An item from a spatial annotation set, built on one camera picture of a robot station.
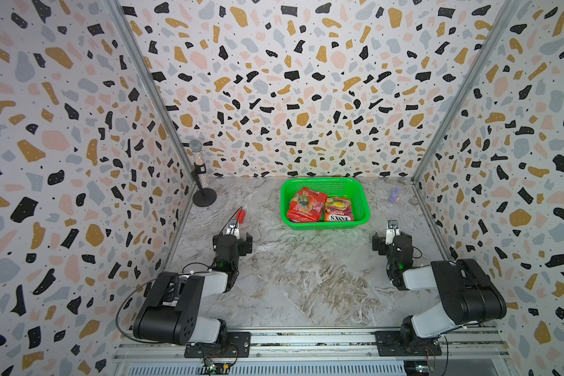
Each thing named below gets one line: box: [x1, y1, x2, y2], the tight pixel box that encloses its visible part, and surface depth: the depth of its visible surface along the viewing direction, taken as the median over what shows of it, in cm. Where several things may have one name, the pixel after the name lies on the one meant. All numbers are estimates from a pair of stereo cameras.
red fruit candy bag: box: [286, 186, 328, 223], surface depth 102 cm
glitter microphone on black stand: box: [189, 138, 217, 208], surface depth 108 cm
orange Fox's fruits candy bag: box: [324, 196, 355, 222], surface depth 105 cm
